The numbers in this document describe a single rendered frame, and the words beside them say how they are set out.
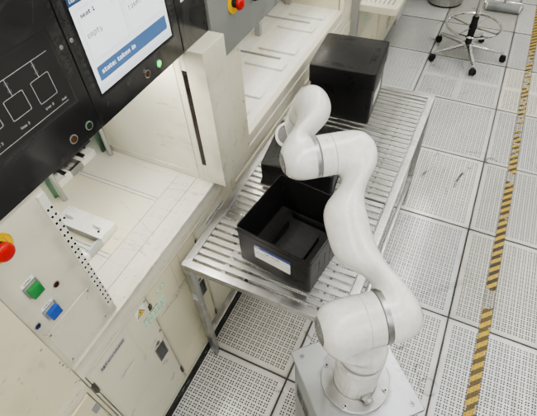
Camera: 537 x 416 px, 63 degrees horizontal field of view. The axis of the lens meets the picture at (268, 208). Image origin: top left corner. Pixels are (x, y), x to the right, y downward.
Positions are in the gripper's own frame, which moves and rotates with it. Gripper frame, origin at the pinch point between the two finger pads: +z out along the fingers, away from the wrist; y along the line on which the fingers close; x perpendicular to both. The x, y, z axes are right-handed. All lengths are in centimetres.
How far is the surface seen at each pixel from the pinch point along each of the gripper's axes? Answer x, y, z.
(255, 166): 12.6, 19.5, 5.6
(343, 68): -33.6, -6.7, 16.3
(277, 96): -19.1, 20.5, 21.8
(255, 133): -1.0, 23.0, 8.4
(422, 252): 42, -60, 83
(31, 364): 67, 37, -87
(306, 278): 43, -16, -37
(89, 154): 20, 79, -21
